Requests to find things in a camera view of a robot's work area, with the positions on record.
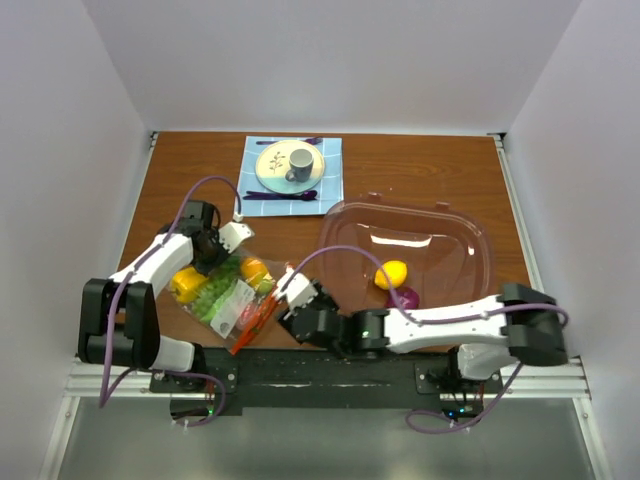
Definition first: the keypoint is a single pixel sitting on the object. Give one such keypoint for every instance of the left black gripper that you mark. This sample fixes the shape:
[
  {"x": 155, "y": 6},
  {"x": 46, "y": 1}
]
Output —
[{"x": 205, "y": 269}]

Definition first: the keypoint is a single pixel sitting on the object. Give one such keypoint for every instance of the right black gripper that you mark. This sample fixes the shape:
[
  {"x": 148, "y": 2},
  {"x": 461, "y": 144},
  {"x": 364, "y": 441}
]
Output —
[{"x": 324, "y": 298}]

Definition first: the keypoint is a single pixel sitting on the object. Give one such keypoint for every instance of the clear zip top bag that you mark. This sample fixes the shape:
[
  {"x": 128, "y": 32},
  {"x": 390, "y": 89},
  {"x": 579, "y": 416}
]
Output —
[{"x": 222, "y": 319}]

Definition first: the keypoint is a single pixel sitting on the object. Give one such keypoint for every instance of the fake red peach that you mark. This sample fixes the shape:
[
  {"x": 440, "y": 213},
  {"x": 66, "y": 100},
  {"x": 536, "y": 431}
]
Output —
[{"x": 247, "y": 315}]

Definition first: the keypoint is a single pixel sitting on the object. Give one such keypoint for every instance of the fake yellow lemon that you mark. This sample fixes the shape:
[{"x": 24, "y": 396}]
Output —
[{"x": 392, "y": 273}]

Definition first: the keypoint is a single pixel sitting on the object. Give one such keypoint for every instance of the fake purple onion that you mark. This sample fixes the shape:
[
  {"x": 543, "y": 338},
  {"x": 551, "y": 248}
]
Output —
[{"x": 406, "y": 298}]

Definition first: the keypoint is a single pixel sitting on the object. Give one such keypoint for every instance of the clear pink plastic bowl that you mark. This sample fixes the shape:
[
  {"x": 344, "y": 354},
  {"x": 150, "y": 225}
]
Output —
[{"x": 448, "y": 254}]

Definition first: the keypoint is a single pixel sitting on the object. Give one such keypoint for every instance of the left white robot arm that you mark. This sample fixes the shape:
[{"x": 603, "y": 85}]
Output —
[{"x": 119, "y": 321}]

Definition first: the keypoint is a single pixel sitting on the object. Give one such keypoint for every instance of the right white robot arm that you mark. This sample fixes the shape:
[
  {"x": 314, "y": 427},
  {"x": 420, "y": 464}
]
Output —
[{"x": 519, "y": 325}]

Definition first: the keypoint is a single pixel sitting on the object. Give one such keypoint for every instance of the fake green grapes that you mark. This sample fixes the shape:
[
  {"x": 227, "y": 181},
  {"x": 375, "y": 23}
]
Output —
[{"x": 212, "y": 290}]

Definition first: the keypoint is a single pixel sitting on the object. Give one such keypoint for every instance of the cream plate with plant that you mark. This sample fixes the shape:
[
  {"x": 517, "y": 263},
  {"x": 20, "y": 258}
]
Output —
[{"x": 273, "y": 163}]

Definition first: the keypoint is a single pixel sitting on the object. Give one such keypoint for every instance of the purple plastic spoon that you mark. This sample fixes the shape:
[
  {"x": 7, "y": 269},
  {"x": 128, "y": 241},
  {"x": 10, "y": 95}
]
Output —
[{"x": 309, "y": 195}]

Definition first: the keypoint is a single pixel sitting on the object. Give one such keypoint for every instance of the grey mug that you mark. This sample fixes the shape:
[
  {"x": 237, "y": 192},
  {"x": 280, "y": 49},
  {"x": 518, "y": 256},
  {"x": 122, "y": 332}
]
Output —
[{"x": 301, "y": 164}]

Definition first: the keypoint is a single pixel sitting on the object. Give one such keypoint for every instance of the blue checked cloth napkin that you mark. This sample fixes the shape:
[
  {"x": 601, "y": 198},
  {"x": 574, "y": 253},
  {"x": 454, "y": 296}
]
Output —
[{"x": 330, "y": 188}]

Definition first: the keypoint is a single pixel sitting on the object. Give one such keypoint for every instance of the purple plastic fork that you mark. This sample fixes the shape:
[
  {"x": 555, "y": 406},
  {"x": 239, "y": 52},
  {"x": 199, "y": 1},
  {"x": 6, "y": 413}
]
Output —
[{"x": 308, "y": 140}]

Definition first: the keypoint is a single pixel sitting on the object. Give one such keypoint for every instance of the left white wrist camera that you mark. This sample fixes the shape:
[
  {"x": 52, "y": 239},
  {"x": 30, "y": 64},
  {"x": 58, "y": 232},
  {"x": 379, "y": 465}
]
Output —
[{"x": 234, "y": 233}]

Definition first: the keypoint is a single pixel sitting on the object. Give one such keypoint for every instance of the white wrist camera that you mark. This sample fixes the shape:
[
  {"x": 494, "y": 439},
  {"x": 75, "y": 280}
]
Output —
[
  {"x": 234, "y": 233},
  {"x": 295, "y": 289}
]

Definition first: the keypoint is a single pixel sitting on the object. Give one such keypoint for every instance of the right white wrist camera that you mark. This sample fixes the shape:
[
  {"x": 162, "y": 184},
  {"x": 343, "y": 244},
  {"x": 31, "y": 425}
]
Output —
[{"x": 295, "y": 289}]

